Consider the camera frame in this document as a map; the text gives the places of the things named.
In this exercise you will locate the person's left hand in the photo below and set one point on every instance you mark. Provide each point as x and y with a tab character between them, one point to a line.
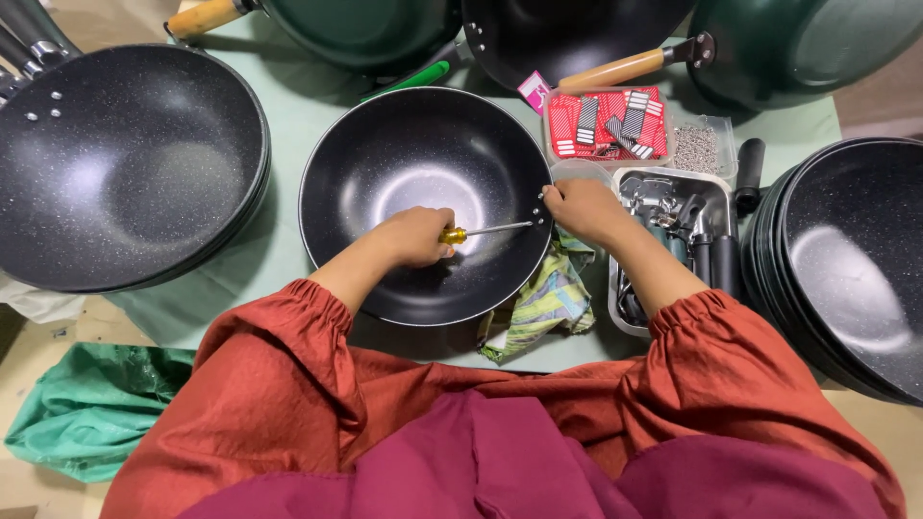
415	234

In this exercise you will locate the person's right hand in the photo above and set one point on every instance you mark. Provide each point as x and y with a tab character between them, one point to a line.
585	207

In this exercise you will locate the person's right fingers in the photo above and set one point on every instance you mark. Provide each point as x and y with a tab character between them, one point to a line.
552	194

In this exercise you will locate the person's left fingers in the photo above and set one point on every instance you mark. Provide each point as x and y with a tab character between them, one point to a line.
445	249

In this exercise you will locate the black speckled wok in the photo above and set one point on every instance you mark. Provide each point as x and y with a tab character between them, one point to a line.
425	158

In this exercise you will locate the empty clear plastic tub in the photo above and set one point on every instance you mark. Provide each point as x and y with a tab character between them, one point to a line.
580	173

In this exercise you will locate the clear tub of red labels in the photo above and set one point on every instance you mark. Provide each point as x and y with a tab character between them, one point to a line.
607	124

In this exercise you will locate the pink label card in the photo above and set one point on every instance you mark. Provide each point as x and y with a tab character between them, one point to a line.
533	91

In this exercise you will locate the green yellow striped cloth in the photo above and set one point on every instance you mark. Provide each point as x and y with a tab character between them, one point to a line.
544	299

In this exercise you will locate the clear tub of small screws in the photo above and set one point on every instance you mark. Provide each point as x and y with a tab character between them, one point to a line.
696	149

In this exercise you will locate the person's orange and maroon clothing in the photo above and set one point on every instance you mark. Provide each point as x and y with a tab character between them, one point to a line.
497	425

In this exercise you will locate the pale green table cloth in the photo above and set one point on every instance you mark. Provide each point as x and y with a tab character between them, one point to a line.
303	108

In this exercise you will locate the stack of black wok bodies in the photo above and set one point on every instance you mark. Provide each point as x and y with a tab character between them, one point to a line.
844	267

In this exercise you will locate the green woven sack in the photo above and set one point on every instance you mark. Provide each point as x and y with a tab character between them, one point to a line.
94	407

